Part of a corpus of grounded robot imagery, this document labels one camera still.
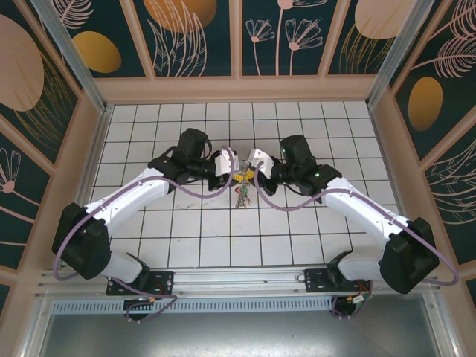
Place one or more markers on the aluminium mounting rail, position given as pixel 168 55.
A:
pixel 238 279

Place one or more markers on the aluminium corner post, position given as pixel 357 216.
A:
pixel 398 48
pixel 70 48

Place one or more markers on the aluminium side rail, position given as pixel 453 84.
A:
pixel 97 137
pixel 379 137

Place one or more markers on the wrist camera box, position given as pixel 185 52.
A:
pixel 260 158
pixel 225 160

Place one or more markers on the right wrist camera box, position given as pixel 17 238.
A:
pixel 260 158

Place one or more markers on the metal disc with keyrings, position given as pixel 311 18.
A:
pixel 243 201

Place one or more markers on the grey metal sheet panel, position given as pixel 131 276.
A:
pixel 238 334

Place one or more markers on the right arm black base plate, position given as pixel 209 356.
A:
pixel 316 280

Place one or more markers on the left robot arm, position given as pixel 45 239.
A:
pixel 137 189

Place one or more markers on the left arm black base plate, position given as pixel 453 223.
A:
pixel 160 280

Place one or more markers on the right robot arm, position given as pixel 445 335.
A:
pixel 353 202

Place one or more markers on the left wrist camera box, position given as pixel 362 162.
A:
pixel 225 160

